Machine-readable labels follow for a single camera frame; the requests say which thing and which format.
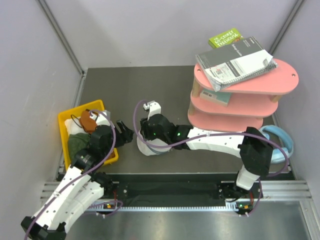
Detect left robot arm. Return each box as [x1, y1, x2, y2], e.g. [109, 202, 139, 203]
[21, 120, 134, 240]

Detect green garment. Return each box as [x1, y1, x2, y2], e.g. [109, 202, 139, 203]
[67, 133, 91, 161]

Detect green treehouse book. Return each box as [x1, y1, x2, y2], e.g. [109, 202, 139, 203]
[208, 27, 244, 49]

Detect teal paperback book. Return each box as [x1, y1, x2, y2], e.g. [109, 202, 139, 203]
[199, 89, 232, 107]

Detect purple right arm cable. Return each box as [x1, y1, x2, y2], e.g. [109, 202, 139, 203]
[133, 99, 290, 178]

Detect grey spiral-bound manual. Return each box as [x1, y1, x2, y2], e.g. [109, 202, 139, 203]
[195, 36, 278, 92]

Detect light blue headphones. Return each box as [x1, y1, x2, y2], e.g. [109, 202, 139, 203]
[259, 125, 294, 164]

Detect pink three-tier shelf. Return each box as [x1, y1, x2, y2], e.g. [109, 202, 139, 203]
[187, 59, 299, 132]

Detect orange bra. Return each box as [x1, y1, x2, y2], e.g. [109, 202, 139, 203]
[79, 110, 98, 134]

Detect white garment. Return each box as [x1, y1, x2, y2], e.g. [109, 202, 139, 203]
[64, 118, 87, 136]

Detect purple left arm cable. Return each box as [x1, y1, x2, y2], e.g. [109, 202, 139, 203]
[23, 108, 117, 240]

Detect yellow plastic bin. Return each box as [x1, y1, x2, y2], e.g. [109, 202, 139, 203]
[58, 99, 119, 171]

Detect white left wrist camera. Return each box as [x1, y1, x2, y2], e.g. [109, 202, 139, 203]
[90, 110, 111, 126]

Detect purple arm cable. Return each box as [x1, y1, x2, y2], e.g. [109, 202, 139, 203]
[23, 108, 117, 240]
[133, 99, 290, 178]

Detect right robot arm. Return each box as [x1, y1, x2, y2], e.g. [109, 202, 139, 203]
[136, 113, 274, 198]

